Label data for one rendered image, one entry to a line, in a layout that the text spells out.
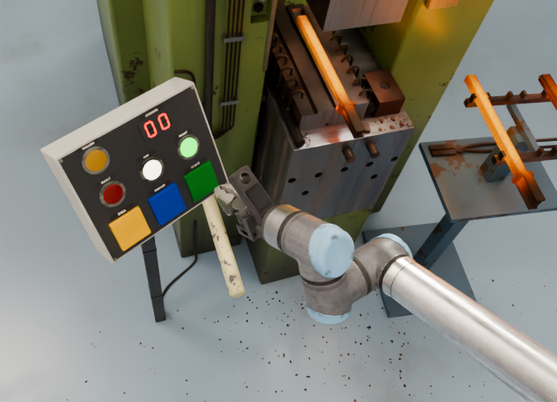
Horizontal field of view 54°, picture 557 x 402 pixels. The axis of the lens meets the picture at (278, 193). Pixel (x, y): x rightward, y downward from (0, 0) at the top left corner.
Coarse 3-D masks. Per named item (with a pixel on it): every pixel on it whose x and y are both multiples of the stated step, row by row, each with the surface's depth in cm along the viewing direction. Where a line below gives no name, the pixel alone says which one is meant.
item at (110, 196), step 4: (112, 184) 114; (116, 184) 115; (108, 188) 114; (112, 188) 114; (116, 188) 115; (120, 188) 116; (104, 192) 113; (108, 192) 114; (112, 192) 114; (116, 192) 115; (120, 192) 116; (104, 196) 114; (108, 196) 114; (112, 196) 115; (116, 196) 115; (120, 196) 116; (104, 200) 114; (108, 200) 114; (112, 200) 115; (116, 200) 116
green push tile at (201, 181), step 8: (208, 160) 129; (200, 168) 127; (208, 168) 129; (184, 176) 126; (192, 176) 126; (200, 176) 128; (208, 176) 129; (192, 184) 127; (200, 184) 128; (208, 184) 130; (216, 184) 132; (192, 192) 128; (200, 192) 129; (208, 192) 131
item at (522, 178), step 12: (468, 84) 163; (480, 84) 162; (480, 96) 159; (480, 108) 158; (492, 108) 157; (492, 120) 154; (492, 132) 154; (504, 132) 152; (504, 144) 150; (516, 156) 148; (516, 168) 146; (516, 180) 145; (528, 180) 142; (528, 192) 143; (540, 192) 141; (528, 204) 143
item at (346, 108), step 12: (300, 24) 165; (312, 36) 162; (312, 48) 160; (324, 60) 157; (324, 72) 155; (336, 84) 152; (336, 96) 151; (348, 108) 147; (348, 120) 148; (360, 120) 145; (360, 132) 144
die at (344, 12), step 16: (320, 0) 121; (336, 0) 117; (352, 0) 118; (368, 0) 120; (384, 0) 122; (400, 0) 123; (320, 16) 123; (336, 16) 121; (352, 16) 122; (368, 16) 124; (384, 16) 126; (400, 16) 127
